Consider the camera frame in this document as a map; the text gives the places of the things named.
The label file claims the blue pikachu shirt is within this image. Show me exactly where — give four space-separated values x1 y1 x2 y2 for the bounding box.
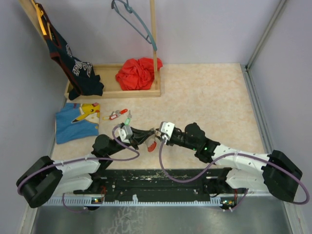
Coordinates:
55 103 100 144

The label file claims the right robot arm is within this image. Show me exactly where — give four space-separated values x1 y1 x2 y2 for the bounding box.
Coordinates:
159 122 302 203

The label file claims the red crumpled cloth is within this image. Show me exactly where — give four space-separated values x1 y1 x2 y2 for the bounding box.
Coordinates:
115 58 155 91

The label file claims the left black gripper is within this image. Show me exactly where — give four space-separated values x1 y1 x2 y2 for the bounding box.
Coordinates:
107 127 155 156

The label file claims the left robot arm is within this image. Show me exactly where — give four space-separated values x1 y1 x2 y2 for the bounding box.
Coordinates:
16 124 155 208

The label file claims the aluminium frame rail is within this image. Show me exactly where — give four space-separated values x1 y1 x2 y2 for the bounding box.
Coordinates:
243 0 312 234

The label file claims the yellow clothes hanger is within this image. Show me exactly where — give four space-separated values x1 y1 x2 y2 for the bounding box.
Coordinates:
31 0 52 40

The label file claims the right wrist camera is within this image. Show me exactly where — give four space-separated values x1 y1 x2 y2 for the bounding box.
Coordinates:
156 121 175 141

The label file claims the wooden rack tray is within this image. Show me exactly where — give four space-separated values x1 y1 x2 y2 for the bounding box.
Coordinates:
19 0 161 102

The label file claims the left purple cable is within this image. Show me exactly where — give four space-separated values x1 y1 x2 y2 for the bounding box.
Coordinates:
17 125 140 214

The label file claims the dark navy jersey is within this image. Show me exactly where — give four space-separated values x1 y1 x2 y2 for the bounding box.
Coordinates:
39 4 104 100

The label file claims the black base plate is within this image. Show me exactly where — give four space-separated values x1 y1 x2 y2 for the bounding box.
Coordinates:
46 168 280 203

